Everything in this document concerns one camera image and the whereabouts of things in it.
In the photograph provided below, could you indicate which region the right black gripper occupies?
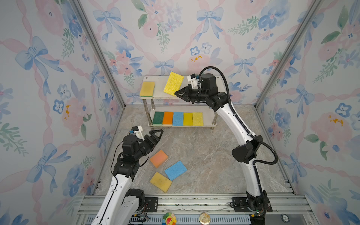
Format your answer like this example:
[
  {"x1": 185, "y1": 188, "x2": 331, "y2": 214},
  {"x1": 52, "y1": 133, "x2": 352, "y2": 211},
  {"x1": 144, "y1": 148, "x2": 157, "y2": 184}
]
[{"x1": 174, "y1": 86, "x2": 209, "y2": 105}]

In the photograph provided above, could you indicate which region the green scrub sponge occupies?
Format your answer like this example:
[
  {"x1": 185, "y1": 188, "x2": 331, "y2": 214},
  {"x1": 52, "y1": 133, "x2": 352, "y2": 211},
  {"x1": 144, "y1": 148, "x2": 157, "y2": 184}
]
[{"x1": 152, "y1": 112, "x2": 165, "y2": 126}]

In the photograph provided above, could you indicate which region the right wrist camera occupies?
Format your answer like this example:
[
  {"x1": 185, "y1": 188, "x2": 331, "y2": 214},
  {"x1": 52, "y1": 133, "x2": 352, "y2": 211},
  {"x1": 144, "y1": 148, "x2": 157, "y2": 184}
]
[{"x1": 187, "y1": 74, "x2": 200, "y2": 89}]

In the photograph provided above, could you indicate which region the peach pink sponge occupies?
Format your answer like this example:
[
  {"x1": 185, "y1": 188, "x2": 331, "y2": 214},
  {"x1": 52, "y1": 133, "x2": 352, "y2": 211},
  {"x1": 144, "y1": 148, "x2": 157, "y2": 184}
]
[{"x1": 150, "y1": 150, "x2": 168, "y2": 168}]

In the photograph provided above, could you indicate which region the white two-tier shelf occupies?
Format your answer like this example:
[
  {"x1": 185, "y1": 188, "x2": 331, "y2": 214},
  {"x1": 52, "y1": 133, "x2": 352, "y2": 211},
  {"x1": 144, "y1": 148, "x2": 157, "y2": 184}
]
[{"x1": 139, "y1": 75, "x2": 227, "y2": 130}]

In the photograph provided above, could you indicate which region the yellow orange sponge bottom left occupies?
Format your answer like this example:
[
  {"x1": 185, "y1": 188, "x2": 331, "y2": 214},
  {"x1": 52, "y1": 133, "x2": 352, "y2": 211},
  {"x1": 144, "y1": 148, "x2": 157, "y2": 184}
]
[{"x1": 150, "y1": 172, "x2": 172, "y2": 193}]

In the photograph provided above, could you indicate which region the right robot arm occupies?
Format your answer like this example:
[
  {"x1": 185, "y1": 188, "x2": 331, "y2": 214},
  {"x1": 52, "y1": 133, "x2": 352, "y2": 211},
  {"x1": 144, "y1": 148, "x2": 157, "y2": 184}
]
[{"x1": 175, "y1": 74, "x2": 268, "y2": 216}]

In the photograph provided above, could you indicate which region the round white dial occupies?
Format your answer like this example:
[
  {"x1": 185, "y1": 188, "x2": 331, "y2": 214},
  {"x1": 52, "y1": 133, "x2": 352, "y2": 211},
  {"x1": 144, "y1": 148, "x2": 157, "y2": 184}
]
[{"x1": 280, "y1": 214, "x2": 290, "y2": 223}]

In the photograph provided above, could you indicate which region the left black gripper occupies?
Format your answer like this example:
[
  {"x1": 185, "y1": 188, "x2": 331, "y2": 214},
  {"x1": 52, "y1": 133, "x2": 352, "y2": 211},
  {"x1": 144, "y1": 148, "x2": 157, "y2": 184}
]
[{"x1": 133, "y1": 129, "x2": 162, "y2": 162}]

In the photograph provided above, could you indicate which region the round gold badge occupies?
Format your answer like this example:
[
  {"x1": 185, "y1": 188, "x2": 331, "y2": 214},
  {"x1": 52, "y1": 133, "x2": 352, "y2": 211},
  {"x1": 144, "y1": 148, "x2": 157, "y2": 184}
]
[{"x1": 199, "y1": 212, "x2": 211, "y2": 225}]

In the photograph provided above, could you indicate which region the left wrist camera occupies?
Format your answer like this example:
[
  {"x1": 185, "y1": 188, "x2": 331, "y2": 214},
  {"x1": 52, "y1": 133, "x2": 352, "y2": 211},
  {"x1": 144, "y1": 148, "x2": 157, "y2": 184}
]
[{"x1": 129, "y1": 126, "x2": 144, "y2": 140}]

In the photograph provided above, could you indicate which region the blue sponge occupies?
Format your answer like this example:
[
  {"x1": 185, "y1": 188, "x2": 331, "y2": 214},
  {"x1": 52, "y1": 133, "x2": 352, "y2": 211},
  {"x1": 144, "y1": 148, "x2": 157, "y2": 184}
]
[
  {"x1": 172, "y1": 112, "x2": 184, "y2": 127},
  {"x1": 165, "y1": 161, "x2": 187, "y2": 181}
]

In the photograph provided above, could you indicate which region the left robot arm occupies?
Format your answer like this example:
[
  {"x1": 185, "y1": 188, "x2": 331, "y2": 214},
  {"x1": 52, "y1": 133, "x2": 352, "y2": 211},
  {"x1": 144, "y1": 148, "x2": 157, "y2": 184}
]
[{"x1": 92, "y1": 126, "x2": 164, "y2": 225}]

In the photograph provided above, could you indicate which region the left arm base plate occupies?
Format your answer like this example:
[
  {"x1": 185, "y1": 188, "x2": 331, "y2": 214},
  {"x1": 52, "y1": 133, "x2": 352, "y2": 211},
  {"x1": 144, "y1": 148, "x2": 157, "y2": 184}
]
[{"x1": 136, "y1": 197, "x2": 159, "y2": 214}]

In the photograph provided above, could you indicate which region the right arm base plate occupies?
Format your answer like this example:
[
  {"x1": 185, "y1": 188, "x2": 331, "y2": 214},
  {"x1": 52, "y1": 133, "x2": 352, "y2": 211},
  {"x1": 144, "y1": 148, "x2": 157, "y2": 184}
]
[{"x1": 229, "y1": 197, "x2": 264, "y2": 214}]

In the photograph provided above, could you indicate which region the black corrugated cable hose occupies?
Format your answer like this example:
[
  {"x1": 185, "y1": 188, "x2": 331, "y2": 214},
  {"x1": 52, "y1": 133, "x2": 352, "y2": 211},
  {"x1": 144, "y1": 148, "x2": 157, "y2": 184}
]
[{"x1": 198, "y1": 66, "x2": 279, "y2": 166}]

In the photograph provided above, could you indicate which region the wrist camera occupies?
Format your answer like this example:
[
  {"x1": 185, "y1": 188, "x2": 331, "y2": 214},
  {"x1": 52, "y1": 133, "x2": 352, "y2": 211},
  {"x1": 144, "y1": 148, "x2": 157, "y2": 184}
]
[
  {"x1": 187, "y1": 74, "x2": 200, "y2": 89},
  {"x1": 129, "y1": 126, "x2": 144, "y2": 140}
]

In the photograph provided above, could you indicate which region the colourful round toy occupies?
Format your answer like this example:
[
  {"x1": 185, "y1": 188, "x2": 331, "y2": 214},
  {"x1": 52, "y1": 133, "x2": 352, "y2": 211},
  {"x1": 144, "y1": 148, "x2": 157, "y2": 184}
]
[{"x1": 162, "y1": 212, "x2": 177, "y2": 225}]

